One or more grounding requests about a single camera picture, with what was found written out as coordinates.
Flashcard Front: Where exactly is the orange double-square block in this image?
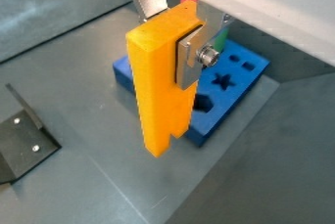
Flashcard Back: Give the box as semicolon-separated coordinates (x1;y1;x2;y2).
126;1;200;157

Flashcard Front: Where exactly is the black curved stand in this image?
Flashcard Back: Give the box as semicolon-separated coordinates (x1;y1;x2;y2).
0;84;61;185

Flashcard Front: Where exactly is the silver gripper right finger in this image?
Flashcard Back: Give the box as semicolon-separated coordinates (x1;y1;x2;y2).
175;1;234;90

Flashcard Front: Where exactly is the blue shape-sorting board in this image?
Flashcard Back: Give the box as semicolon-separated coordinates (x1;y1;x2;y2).
112;40;268;145

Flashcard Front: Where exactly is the green cylinder peg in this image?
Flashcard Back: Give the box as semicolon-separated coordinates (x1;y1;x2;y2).
213;29;229;53

